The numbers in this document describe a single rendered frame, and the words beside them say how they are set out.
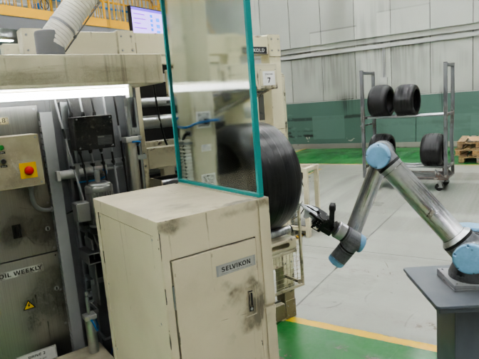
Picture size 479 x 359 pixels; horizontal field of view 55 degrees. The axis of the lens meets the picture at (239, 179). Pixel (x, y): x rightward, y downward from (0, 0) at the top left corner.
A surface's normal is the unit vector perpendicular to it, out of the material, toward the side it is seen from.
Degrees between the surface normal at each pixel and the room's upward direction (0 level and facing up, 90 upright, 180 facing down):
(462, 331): 90
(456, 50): 90
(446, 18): 90
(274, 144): 50
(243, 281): 90
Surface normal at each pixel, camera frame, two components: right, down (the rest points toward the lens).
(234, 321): 0.58, 0.09
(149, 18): 0.84, 0.02
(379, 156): -0.53, 0.10
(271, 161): 0.51, -0.31
